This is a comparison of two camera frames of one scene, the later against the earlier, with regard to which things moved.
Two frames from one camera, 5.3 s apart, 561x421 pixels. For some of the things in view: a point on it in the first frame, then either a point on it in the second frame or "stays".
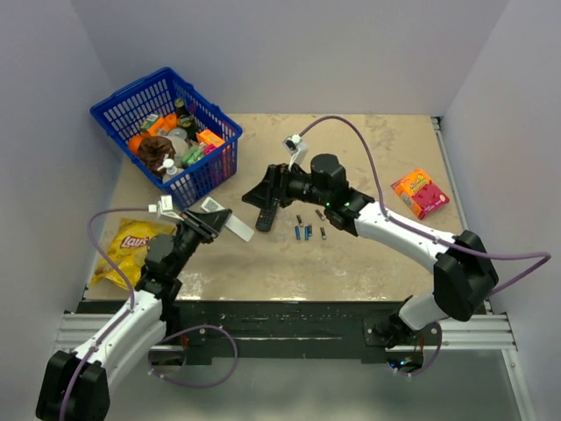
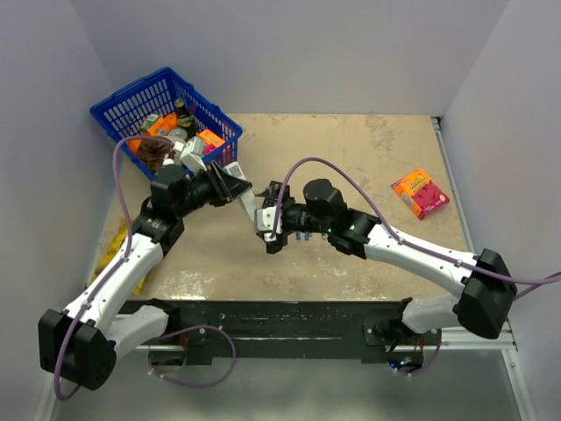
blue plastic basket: [123, 112] stays
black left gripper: [213, 219] -> [224, 187]
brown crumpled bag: [154, 150] stays
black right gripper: [275, 184] -> [275, 246]
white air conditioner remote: [233, 223] -> [247, 200]
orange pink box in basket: [209, 140] stays
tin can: [179, 132] stays
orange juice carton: [161, 124] stays
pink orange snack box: [421, 193] stays
